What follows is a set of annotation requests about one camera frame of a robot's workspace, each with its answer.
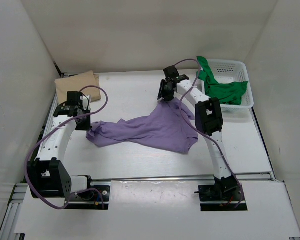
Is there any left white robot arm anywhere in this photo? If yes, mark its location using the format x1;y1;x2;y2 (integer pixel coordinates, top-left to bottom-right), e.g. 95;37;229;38
27;91;91;198

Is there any front aluminium table rail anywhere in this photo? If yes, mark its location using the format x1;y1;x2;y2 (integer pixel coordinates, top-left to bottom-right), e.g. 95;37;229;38
92;172;274;182

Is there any purple t shirt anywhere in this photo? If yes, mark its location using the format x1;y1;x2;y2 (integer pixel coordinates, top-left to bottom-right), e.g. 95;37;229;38
86;98;199;154

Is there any green t shirt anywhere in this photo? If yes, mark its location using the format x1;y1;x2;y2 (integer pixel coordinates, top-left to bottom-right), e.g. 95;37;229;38
196;56;248;106

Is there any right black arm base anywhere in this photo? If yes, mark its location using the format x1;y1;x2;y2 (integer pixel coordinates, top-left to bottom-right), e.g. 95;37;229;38
194;185;248;212

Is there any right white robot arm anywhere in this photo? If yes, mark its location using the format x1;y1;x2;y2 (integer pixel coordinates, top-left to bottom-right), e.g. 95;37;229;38
158;65;239;194

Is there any white plastic basket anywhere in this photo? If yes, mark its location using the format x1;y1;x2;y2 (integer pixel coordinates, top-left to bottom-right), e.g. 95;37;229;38
198;59;254;112

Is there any aluminium frame rail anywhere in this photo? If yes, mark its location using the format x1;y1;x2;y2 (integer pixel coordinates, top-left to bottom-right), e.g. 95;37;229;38
0;72;68;240

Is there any beige t shirt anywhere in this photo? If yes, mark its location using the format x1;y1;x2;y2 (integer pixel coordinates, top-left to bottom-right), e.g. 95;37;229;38
54;70;100;104

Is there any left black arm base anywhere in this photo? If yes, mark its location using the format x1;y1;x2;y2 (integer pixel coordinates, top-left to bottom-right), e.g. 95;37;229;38
65;181;111;211

